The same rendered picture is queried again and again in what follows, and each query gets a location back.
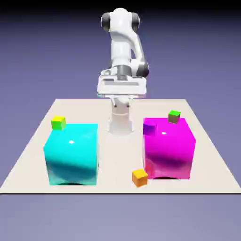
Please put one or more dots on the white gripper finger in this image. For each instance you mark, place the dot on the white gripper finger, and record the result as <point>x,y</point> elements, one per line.
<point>129,102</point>
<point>113,102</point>

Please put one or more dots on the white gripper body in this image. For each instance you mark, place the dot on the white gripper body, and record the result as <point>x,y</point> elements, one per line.
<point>122,88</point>

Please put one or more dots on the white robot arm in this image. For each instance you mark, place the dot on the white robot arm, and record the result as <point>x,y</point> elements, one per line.
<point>120,37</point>

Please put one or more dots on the small purple cube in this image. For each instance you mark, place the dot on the small purple cube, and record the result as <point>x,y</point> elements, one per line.
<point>149,129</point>

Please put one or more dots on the small green cube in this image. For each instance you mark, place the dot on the small green cube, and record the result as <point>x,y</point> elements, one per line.
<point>174,116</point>

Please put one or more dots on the small yellow cube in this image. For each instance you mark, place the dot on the small yellow cube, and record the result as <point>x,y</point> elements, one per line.
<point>58,123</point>

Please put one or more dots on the small orange cube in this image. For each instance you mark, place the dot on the small orange cube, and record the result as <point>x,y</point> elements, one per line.
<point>139,178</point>

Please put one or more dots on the large magenta box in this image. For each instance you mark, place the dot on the large magenta box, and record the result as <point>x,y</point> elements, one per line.
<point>169,146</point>

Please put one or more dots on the large cyan box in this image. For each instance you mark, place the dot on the large cyan box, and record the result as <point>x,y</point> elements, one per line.
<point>71,150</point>

